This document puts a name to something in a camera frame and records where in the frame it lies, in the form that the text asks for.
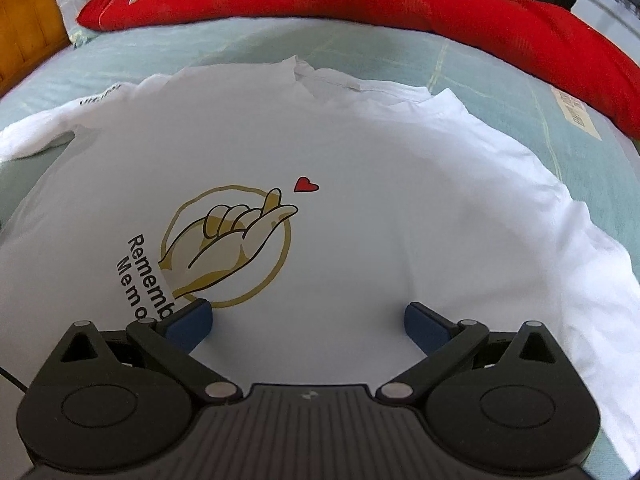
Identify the red quilt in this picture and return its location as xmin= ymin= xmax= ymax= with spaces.
xmin=76 ymin=0 xmax=640 ymax=141

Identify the grey checked pillow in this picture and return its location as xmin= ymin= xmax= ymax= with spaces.
xmin=50 ymin=0 xmax=131 ymax=48

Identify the wooden headboard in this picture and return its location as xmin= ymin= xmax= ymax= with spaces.
xmin=0 ymin=0 xmax=146 ymax=98

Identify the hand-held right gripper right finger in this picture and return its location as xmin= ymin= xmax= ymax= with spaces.
xmin=375 ymin=302 xmax=569 ymax=404

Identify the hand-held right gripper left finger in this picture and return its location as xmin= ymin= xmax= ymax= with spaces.
xmin=59 ymin=298 xmax=241 ymax=404

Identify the white printed t-shirt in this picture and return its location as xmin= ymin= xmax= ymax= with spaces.
xmin=0 ymin=55 xmax=640 ymax=466

